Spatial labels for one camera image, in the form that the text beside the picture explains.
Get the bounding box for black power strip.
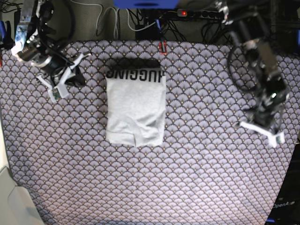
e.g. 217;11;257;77
176;9;224;20

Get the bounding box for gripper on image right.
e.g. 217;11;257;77
252;91;289;129

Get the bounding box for light grey T-shirt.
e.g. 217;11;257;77
105;58;166;147

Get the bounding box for red and black clamp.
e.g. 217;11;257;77
159;41;167;55

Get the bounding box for blue clamp at left edge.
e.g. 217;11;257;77
0;21;14;50

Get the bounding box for fan-patterned purple table cloth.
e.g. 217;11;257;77
0;41;300;225

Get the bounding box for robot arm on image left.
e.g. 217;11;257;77
11;0;86;87

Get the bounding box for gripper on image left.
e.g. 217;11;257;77
17;42;86;87

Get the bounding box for grey plastic bin corner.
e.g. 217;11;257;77
0;167;44;225

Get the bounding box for white cable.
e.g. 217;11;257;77
95;6;120;39

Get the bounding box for blue box overhead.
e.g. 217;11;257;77
113;0;179;9

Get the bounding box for black power adapter box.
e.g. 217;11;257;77
135;24;159;40

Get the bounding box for blue clamp at top centre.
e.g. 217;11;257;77
156;19;161;34

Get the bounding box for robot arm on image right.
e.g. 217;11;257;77
213;0;289;134

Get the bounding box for black OpenArm base plate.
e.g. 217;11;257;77
265;140;300;225

